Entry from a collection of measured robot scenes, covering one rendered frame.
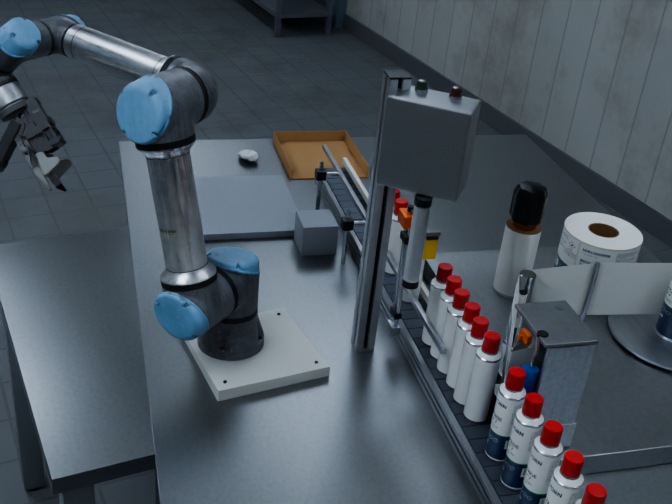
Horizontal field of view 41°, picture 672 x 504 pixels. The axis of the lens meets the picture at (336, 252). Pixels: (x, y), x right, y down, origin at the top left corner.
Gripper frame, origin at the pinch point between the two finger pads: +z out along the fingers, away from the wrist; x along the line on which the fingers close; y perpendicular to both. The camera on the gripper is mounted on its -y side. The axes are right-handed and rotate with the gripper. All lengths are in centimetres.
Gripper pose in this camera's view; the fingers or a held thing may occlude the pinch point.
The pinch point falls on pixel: (56, 193)
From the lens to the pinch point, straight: 202.3
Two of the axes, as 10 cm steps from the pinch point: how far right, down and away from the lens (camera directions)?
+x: -1.0, -0.6, 9.9
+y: 8.5, -5.2, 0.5
